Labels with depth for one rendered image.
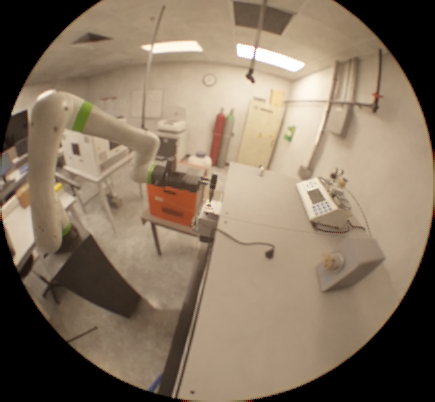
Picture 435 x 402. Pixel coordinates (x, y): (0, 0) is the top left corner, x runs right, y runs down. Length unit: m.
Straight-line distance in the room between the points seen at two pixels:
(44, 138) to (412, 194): 1.59
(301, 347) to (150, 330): 1.55
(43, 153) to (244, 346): 0.57
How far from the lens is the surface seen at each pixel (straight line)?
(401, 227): 1.21
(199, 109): 4.04
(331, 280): 0.37
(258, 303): 0.30
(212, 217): 0.64
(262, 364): 0.31
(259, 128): 3.59
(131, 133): 0.62
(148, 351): 1.78
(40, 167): 0.47
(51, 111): 0.42
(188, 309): 0.98
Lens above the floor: 1.71
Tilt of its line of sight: 32 degrees down
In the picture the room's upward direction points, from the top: 12 degrees clockwise
